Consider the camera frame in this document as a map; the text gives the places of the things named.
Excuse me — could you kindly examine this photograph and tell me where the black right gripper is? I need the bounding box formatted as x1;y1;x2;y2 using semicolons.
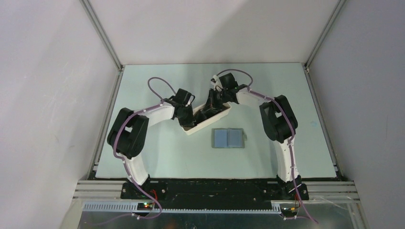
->
202;88;228;114

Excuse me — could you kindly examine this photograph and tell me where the white plastic bin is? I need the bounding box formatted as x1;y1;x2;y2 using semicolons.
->
182;103;232;135

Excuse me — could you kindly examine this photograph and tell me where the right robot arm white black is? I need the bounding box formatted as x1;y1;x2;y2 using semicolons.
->
205;73;301;199

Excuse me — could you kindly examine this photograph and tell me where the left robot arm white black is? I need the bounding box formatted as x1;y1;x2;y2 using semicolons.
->
107;89;196;199

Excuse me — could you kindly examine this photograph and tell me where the black credit card in bin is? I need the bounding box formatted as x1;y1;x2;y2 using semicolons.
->
194;109;219;125

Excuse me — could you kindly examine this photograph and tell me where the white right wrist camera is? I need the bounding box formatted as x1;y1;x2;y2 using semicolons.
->
210;75;221;88

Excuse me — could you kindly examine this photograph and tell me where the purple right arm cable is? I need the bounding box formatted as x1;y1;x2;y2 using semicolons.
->
216;69;319;223

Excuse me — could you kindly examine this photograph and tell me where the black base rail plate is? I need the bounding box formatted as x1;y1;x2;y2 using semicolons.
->
120;178;309;210

